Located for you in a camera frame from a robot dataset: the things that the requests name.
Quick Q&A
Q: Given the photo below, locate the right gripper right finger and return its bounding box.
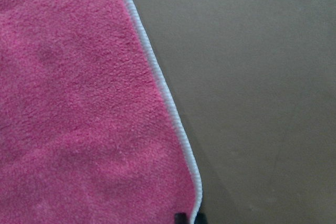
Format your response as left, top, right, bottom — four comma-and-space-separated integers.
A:
196, 212, 207, 224

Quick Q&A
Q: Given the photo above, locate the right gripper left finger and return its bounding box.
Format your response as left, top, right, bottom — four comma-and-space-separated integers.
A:
175, 212, 187, 224

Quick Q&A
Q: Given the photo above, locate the pink and grey towel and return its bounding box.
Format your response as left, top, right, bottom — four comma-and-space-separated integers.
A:
1, 0, 202, 223

